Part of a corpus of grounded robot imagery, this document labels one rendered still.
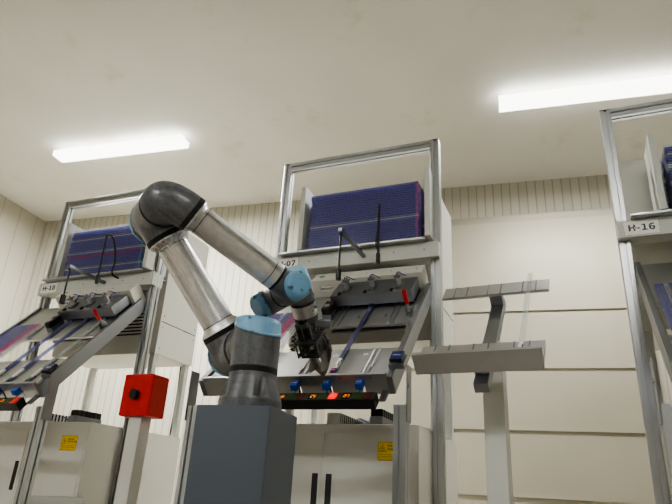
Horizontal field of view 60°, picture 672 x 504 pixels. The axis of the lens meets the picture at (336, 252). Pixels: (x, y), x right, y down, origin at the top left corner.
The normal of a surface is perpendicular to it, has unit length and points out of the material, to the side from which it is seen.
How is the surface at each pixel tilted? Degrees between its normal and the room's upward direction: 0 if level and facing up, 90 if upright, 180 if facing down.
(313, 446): 90
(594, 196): 90
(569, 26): 180
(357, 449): 90
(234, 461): 90
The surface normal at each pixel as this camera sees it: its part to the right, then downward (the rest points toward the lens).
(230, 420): -0.27, -0.39
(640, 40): -0.05, 0.92
